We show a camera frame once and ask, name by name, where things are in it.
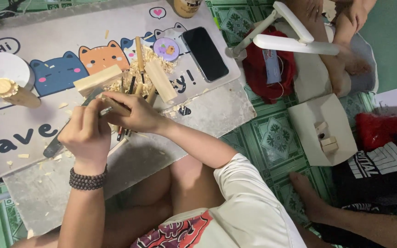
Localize carved wooden cylinder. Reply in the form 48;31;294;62
0;78;42;109

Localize white paper bag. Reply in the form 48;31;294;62
287;93;358;167

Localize wooden handled carving chisel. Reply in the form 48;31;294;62
99;94;132;118

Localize dark grey sharpening file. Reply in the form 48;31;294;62
43;87;105;159

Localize round purple tin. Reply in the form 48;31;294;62
153;37;180;62

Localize short wooden handled carving tool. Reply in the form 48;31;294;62
145;85;158;106

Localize grey cat print desk mat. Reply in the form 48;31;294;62
0;0;242;181

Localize long wooden handled chisel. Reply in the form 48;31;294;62
135;36;146;84

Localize red cloth with tag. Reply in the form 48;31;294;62
242;26;297;104

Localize black smartphone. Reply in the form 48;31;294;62
181;26;230;83

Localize person's left hand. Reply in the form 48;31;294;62
58;99;112;170

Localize black garment with white print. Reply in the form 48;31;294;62
312;134;397;248

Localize brown bead bracelet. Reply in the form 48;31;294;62
68;165;108;191

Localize tan labelled bottle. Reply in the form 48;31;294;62
174;0;203;19

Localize person's left leg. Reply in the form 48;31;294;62
11;166;173;248

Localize person's white shirt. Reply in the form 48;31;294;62
164;153;308;248

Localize person's red patterned shorts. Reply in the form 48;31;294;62
130;210;214;248

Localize red fabric bundle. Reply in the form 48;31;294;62
355;112;397;153

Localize person's right hand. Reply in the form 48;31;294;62
98;91;167;135

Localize long pale wooden block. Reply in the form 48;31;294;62
144;60;178;104
73;64;123;98

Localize red black handled carving tool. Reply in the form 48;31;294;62
116;125;133;142

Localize grey stone slab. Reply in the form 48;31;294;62
2;80;257;237

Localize white round lamp base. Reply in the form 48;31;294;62
0;52;36;98

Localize pile of wood shavings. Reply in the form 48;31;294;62
105;44;178;98

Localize white folding desk lamp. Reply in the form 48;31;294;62
232;1;340;58

